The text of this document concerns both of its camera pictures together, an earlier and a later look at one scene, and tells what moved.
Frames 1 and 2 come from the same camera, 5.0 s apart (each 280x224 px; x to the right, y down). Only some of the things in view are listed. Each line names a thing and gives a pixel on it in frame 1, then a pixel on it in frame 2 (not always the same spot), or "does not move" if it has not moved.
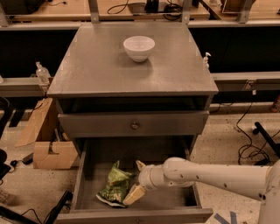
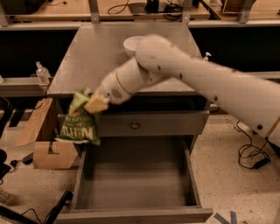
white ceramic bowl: [138, 47] does not move
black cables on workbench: [172, 11] does not move
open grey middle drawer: [164, 205] does not move
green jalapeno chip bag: [116, 186] → [79, 123]
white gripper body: [146, 177] → [112, 88]
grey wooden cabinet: [133, 81] does not move
